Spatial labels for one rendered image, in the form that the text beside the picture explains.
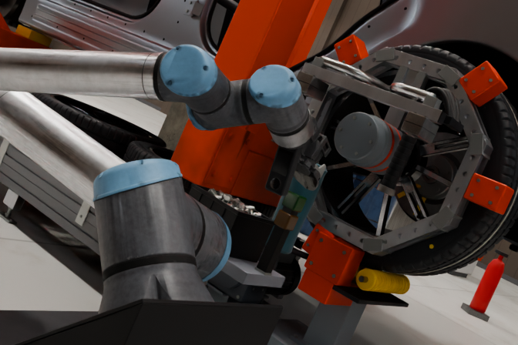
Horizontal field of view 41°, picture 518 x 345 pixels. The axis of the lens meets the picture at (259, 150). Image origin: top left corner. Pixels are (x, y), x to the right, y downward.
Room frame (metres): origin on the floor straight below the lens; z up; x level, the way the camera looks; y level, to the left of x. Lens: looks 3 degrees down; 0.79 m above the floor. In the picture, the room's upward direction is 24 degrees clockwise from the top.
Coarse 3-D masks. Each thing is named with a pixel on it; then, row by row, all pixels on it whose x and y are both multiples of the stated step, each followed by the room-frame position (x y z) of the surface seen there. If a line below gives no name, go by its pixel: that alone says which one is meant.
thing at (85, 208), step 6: (0, 138) 2.90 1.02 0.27; (6, 144) 2.86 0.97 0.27; (0, 150) 2.88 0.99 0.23; (18, 150) 2.82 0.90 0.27; (0, 156) 2.87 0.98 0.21; (0, 162) 2.86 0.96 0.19; (84, 204) 2.52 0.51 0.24; (84, 210) 2.51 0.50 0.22; (78, 216) 2.52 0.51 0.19; (84, 216) 2.50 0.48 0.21; (78, 222) 2.51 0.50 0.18
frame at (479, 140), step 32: (384, 64) 1.98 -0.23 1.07; (416, 64) 1.91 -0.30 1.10; (320, 128) 2.08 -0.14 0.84; (480, 128) 1.77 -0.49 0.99; (480, 160) 1.76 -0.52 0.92; (320, 192) 2.03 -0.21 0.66; (448, 192) 1.77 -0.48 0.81; (320, 224) 1.95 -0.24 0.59; (416, 224) 1.80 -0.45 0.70; (448, 224) 1.75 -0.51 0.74
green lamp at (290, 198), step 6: (288, 192) 1.67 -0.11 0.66; (288, 198) 1.67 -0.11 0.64; (294, 198) 1.66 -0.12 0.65; (300, 198) 1.66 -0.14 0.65; (282, 204) 1.67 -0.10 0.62; (288, 204) 1.66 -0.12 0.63; (294, 204) 1.66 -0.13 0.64; (300, 204) 1.67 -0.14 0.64; (294, 210) 1.66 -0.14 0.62; (300, 210) 1.68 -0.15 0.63
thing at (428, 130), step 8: (408, 112) 1.65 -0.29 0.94; (408, 120) 1.64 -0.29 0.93; (416, 120) 1.63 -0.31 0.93; (424, 120) 1.62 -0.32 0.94; (408, 128) 1.63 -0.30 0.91; (416, 128) 1.62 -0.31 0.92; (424, 128) 1.63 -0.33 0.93; (432, 128) 1.66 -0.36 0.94; (416, 136) 1.63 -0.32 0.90; (424, 136) 1.64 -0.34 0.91; (432, 136) 1.68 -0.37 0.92
